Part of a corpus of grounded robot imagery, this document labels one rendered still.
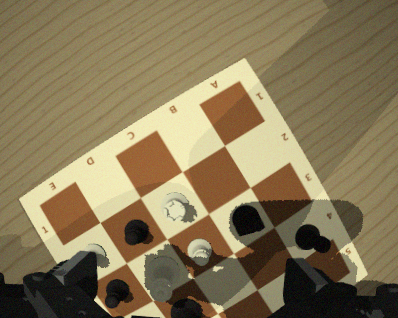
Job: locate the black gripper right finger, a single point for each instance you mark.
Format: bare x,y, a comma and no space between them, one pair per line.
301,280

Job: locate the cream and brown chessboard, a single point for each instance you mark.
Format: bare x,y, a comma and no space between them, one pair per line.
222,144

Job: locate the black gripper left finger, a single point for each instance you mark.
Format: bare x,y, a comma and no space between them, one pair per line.
64,301

